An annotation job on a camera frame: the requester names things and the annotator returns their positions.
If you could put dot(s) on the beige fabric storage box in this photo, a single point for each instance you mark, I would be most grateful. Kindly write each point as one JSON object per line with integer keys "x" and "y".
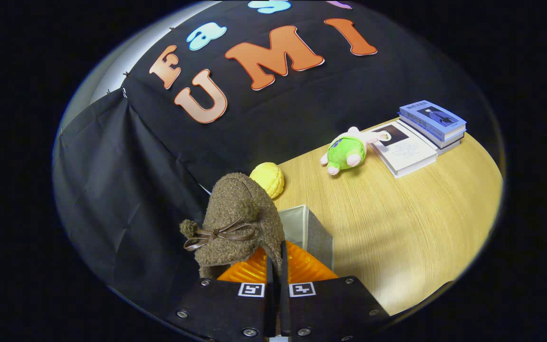
{"x": 318, "y": 237}

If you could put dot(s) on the blue book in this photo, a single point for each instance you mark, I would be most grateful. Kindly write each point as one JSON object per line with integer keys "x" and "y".
{"x": 432, "y": 118}

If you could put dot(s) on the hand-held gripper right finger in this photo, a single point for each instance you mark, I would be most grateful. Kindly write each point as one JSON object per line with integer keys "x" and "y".
{"x": 330, "y": 308}

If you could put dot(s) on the yellow plush ball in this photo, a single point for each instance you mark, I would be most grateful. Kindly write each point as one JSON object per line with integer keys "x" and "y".
{"x": 268, "y": 178}

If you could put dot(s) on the white book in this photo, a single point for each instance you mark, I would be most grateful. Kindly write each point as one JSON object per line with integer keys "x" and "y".
{"x": 409, "y": 152}

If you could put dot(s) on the green plush toy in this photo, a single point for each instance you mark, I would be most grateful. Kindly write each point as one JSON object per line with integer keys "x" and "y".
{"x": 347, "y": 151}

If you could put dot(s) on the black backdrop cloth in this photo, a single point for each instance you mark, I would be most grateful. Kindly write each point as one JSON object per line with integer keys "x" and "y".
{"x": 112, "y": 190}

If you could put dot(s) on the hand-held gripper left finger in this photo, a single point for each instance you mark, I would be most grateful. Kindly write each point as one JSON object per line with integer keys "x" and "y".
{"x": 226, "y": 308}

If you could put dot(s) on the grey book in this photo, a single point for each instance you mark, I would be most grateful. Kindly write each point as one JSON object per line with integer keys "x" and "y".
{"x": 444, "y": 141}

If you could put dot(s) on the brown fluffy shoe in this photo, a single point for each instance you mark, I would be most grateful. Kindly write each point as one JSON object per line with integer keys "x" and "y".
{"x": 240, "y": 204}

